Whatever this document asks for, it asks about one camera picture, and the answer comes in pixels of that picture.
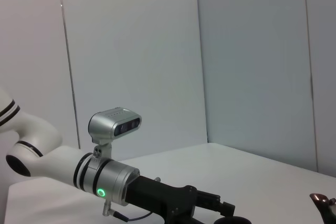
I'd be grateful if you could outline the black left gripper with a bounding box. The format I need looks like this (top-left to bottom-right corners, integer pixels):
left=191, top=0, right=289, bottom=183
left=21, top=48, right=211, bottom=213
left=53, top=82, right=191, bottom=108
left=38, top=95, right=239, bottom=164
left=125, top=175, right=236, bottom=224

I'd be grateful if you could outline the small black teacup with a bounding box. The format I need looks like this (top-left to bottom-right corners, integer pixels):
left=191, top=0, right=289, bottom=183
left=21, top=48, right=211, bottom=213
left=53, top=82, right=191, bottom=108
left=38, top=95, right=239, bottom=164
left=214, top=216, right=254, bottom=224

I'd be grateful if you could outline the black teapot with arched handle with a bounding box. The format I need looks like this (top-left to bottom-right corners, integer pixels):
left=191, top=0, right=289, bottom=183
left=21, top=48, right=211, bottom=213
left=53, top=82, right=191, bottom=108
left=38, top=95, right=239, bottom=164
left=309, top=193, right=336, bottom=224

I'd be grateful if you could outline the left gripper cable with connector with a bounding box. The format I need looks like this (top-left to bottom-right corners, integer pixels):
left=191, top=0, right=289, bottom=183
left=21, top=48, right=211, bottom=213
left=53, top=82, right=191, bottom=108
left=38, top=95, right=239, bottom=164
left=102, top=199, right=173, bottom=221

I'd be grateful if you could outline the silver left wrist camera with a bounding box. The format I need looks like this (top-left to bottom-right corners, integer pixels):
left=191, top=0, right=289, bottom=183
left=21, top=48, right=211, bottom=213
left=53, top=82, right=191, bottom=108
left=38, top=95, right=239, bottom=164
left=88, top=107, right=142, bottom=162

